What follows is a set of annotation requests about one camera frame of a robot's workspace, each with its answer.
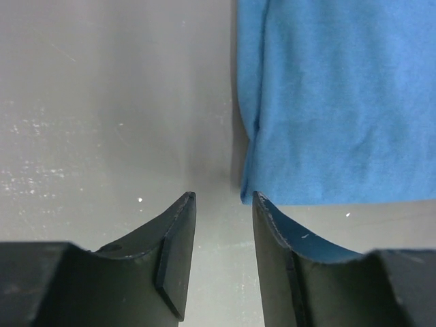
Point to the blue t shirt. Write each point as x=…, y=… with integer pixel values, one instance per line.
x=338, y=100

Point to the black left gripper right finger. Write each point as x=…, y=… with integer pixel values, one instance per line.
x=306, y=280

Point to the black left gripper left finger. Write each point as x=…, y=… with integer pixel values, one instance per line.
x=144, y=275

